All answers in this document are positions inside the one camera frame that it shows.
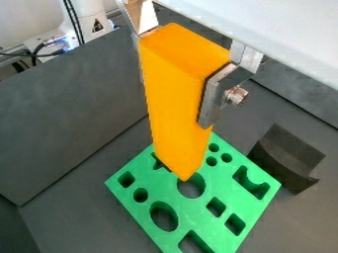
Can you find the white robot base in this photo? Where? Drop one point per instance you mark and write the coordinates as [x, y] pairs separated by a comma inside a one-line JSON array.
[[84, 23]]

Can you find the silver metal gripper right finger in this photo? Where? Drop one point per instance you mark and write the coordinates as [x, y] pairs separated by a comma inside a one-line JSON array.
[[223, 89]]

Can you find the black curved block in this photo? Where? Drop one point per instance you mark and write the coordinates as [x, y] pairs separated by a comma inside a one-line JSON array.
[[288, 158]]

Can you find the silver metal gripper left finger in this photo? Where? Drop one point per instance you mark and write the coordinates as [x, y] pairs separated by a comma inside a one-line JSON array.
[[141, 17]]

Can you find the green shape sorting board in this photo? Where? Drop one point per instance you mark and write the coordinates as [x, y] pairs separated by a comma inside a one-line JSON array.
[[234, 192]]

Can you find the grey upright panel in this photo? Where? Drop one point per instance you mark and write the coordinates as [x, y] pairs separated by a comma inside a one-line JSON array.
[[62, 110]]

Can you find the orange rectangular block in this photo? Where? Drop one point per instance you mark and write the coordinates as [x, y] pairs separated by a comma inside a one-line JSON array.
[[178, 60]]

